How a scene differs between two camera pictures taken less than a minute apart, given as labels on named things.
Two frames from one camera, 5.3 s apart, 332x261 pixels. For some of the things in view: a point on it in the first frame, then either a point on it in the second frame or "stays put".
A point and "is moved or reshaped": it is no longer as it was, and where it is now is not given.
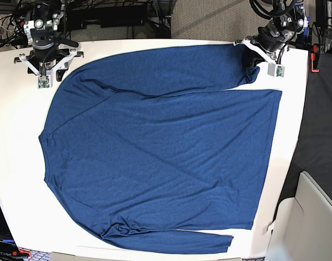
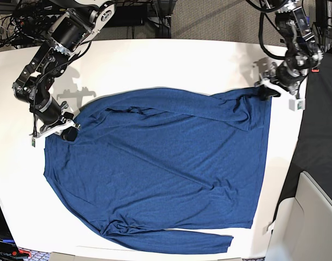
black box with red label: [3, 243] stays put
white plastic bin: [306, 227] stays put
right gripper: [263, 44] -> [284, 78]
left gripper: [48, 58] -> [49, 114]
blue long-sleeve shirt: [146, 141] is moved or reshaped
